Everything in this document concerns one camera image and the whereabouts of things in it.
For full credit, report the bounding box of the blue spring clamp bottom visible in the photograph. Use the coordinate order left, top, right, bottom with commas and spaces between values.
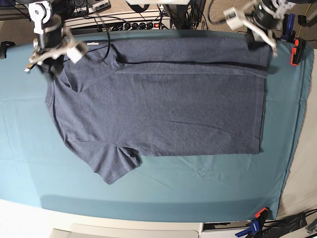
235, 220, 260, 238

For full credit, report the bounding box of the blue-grey heathered T-shirt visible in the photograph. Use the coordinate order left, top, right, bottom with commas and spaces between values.
46, 37, 271, 184

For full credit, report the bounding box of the blue spring clamp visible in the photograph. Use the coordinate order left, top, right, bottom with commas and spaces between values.
280, 13, 296, 42
235, 220, 260, 238

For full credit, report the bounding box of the white power strip red switch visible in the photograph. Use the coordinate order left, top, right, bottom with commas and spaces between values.
116, 18, 172, 31

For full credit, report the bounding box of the orange black clamp right edge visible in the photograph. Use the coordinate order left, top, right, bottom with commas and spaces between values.
290, 38, 306, 66

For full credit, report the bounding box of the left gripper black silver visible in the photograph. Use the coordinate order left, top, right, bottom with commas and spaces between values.
245, 4, 279, 57

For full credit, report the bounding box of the black clamp left edge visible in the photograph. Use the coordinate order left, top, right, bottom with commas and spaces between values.
0, 41, 16, 60

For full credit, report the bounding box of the yellow cable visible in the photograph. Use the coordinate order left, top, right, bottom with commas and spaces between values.
298, 0, 313, 40

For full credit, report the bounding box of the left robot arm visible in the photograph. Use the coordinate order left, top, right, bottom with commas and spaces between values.
245, 0, 296, 57

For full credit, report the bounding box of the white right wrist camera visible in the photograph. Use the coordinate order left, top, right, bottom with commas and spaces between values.
66, 42, 88, 64

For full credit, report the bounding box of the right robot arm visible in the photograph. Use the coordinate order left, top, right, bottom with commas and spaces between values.
19, 0, 75, 78

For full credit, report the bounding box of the teal table cloth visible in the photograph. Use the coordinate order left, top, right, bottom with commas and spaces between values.
0, 30, 315, 222

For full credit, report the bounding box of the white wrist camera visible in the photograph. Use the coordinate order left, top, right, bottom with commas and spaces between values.
66, 42, 88, 64
223, 7, 246, 30

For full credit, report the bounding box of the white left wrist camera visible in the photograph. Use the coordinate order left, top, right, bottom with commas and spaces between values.
223, 7, 246, 30

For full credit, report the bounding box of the blue spring clamp top right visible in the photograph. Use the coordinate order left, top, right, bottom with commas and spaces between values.
280, 13, 296, 42

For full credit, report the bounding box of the orange black clamp bottom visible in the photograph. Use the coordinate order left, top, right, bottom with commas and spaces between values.
255, 207, 270, 223

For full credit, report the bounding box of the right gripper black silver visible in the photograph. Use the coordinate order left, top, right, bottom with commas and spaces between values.
24, 27, 74, 79

